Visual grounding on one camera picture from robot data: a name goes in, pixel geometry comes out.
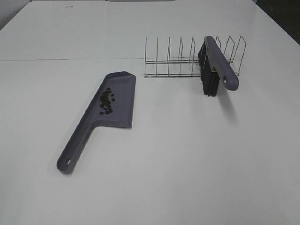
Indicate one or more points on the pile of coffee beans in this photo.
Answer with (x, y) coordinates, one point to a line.
(106, 99)

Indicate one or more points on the metal wire dish rack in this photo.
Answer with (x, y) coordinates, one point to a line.
(161, 61)

